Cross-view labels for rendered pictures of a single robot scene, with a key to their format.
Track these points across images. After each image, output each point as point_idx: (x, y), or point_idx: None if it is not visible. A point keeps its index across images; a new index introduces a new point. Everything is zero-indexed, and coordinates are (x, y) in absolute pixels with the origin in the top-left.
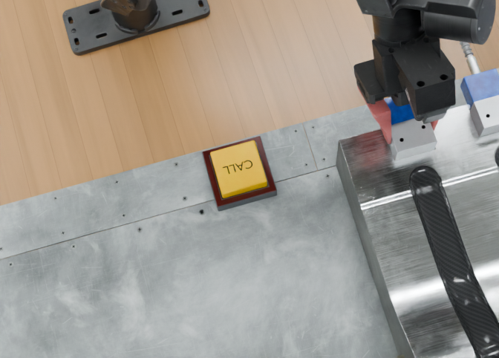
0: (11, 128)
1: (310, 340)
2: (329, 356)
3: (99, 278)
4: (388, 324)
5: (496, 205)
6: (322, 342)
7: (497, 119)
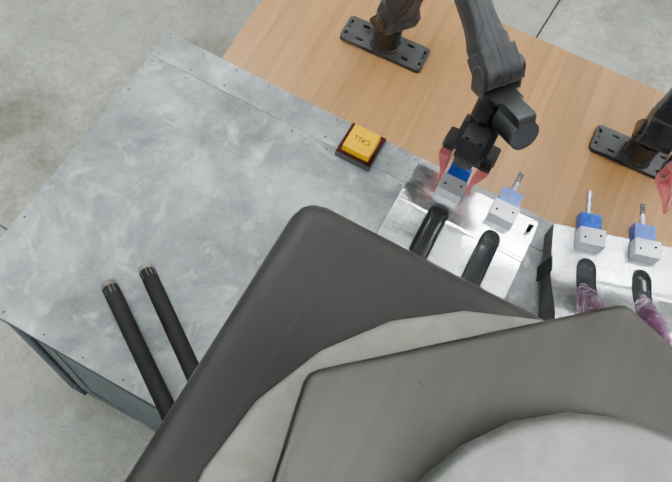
0: (280, 42)
1: None
2: None
3: (253, 134)
4: None
5: (461, 252)
6: None
7: (499, 214)
